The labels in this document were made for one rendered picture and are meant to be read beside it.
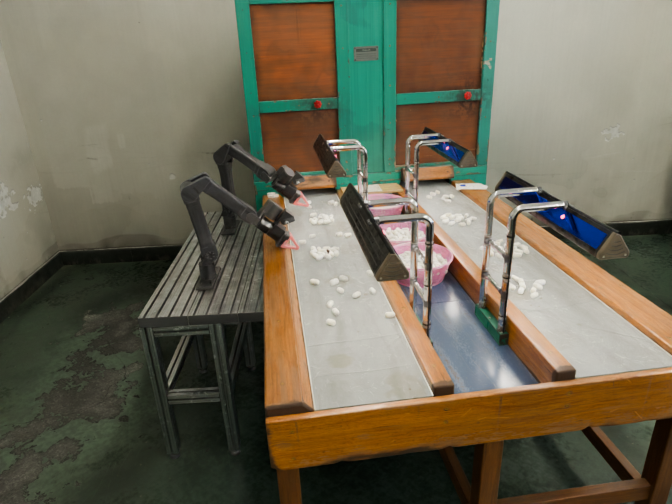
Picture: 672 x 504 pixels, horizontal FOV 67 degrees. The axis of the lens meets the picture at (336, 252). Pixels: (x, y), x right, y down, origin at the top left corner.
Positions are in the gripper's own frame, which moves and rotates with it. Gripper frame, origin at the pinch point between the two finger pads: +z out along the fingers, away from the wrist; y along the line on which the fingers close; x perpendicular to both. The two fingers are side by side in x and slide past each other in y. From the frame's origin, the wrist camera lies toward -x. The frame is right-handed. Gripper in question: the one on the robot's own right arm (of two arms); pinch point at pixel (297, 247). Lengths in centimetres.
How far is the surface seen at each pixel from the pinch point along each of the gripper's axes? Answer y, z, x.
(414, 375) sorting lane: -92, 20, -15
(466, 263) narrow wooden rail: -33, 46, -42
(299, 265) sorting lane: -14.8, 1.1, 1.4
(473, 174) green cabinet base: 80, 79, -76
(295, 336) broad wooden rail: -70, -4, 3
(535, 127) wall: 155, 128, -135
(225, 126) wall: 177, -45, 6
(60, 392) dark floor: 24, -40, 137
